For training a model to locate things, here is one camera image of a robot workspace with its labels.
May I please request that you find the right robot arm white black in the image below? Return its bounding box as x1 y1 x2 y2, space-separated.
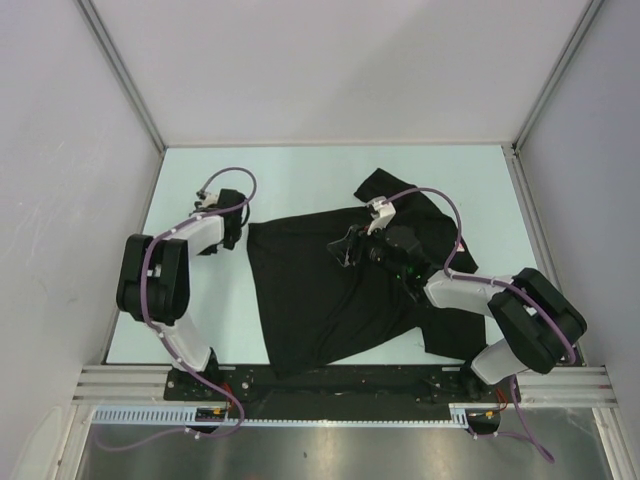
327 225 587 401

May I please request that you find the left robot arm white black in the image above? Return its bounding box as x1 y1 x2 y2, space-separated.
116 189 250 400

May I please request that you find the aluminium post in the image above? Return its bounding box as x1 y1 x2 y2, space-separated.
74 0 167 154
511 0 607 154

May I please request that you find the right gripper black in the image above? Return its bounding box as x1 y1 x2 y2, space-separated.
327 218 405 280

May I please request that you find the black t-shirt garment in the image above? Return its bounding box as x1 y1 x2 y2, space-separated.
245 168 489 380

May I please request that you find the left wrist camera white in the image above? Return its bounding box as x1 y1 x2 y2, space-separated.
194 189 219 210

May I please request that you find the aluminium post left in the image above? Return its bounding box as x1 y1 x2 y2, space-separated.
74 0 167 154

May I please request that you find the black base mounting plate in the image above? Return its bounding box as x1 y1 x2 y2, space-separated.
163 363 521 405

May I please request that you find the aluminium frame rail front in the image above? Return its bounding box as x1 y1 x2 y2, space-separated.
74 365 618 408

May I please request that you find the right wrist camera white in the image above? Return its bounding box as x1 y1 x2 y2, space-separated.
366 196 396 236

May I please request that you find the aluminium post right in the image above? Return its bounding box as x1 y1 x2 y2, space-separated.
511 0 607 154

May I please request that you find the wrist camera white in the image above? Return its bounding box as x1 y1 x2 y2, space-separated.
366 196 396 236
194 189 219 210

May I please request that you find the white slotted cable duct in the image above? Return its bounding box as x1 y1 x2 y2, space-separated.
92 406 468 429

